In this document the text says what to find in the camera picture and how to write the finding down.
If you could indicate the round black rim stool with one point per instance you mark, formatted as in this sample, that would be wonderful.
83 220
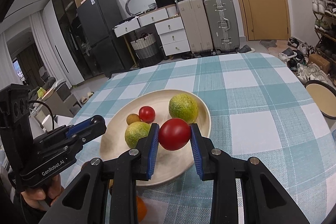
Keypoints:
321 96

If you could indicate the dark grey refrigerator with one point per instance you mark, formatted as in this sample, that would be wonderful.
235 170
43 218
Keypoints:
101 29

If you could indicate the grey suitcase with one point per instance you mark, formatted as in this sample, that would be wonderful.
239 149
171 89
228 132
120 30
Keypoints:
221 24

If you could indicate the red tomato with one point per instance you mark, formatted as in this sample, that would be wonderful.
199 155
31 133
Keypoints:
174 134
147 113

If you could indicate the brown cardboard box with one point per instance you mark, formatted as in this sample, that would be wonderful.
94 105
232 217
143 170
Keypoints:
319 62

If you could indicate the smaller yellow-green round fruit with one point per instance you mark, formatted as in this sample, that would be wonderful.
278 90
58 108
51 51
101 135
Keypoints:
136 133

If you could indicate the pile of shoes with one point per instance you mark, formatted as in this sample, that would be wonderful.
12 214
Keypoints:
302 61

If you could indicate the shoe rack with shoes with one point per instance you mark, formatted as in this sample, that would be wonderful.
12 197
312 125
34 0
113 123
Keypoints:
324 19

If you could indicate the larger yellow-green round fruit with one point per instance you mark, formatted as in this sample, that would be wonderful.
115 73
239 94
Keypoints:
183 107

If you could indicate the woven laundry basket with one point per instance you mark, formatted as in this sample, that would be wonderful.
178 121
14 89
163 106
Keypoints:
144 48

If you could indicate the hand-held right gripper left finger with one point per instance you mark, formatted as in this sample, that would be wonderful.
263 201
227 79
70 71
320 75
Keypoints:
153 150

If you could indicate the beige suitcase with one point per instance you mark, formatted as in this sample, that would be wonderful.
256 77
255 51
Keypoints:
195 27

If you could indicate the white drawer desk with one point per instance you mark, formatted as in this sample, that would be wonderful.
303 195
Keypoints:
170 35

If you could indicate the person's left hand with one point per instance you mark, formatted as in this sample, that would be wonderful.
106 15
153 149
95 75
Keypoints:
32 197

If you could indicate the glass door wardrobe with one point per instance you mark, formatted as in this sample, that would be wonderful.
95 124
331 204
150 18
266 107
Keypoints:
63 29

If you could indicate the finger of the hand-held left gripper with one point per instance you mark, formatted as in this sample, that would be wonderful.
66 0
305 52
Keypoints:
78 127
93 133

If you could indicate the oval metal frame mirror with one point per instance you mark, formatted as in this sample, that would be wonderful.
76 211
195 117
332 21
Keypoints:
130 1

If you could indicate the cream round plate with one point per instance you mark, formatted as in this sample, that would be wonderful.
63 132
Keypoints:
173 161

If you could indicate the large orange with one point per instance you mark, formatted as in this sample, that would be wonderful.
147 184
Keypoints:
141 209

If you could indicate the small tan round fruit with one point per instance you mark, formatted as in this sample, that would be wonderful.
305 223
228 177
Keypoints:
132 119

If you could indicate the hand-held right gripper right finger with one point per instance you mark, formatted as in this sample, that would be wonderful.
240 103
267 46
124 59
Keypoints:
195 150

